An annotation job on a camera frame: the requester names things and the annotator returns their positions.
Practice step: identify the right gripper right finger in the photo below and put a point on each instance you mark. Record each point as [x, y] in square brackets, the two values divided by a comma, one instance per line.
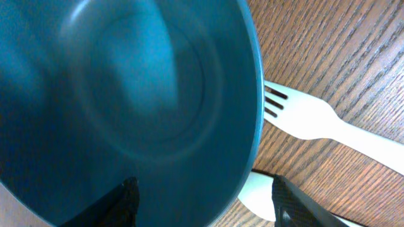
[293, 207]

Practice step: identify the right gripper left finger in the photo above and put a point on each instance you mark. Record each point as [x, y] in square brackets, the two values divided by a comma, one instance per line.
[118, 207]

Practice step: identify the white plastic spoon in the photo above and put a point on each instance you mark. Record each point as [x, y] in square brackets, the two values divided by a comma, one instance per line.
[256, 196]

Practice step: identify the blue bowl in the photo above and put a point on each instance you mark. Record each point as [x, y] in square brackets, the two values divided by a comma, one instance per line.
[95, 92]

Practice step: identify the white plastic fork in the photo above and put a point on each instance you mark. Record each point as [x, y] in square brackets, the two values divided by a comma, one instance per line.
[307, 117]

